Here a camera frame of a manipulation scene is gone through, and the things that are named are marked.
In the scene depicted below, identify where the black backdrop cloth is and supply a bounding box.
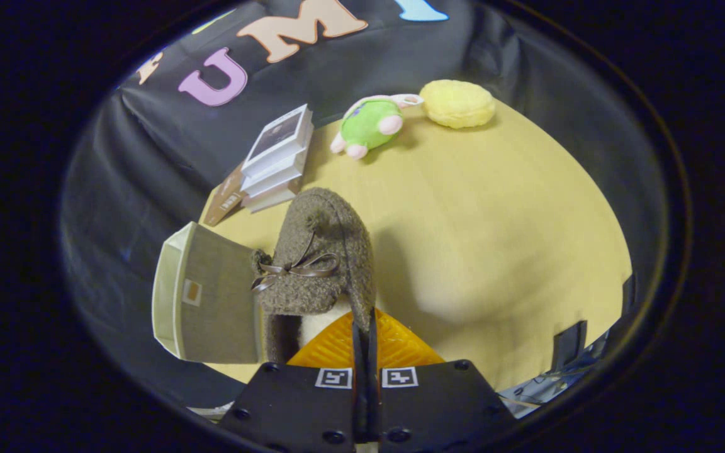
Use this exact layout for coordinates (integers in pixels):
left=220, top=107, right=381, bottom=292
left=60, top=0, right=672, bottom=410

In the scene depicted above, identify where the brown book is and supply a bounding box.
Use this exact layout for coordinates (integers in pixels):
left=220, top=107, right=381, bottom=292
left=203, top=162, right=248, bottom=227

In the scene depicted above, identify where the brown fuzzy shoe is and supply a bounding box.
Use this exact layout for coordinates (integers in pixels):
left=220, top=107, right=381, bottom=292
left=250, top=187, right=377, bottom=366

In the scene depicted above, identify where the white book with dark cover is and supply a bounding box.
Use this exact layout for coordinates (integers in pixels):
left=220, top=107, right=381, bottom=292
left=241, top=104, right=314, bottom=179

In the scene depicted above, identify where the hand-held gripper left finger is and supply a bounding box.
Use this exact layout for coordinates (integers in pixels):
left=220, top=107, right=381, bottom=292
left=218, top=307, right=369, bottom=453

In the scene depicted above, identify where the yellow plush cushion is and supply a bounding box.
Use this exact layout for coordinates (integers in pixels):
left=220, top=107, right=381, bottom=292
left=419, top=79, right=497, bottom=130

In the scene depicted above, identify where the green and pink plush toy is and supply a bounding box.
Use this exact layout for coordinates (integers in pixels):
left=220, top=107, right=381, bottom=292
left=330, top=94, right=424, bottom=160

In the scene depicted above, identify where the grey fabric storage box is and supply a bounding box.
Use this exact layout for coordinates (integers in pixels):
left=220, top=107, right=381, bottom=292
left=152, top=221, right=266, bottom=364

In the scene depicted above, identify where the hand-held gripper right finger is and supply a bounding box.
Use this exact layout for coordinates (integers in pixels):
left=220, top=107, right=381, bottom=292
left=369, top=307, right=517, bottom=453

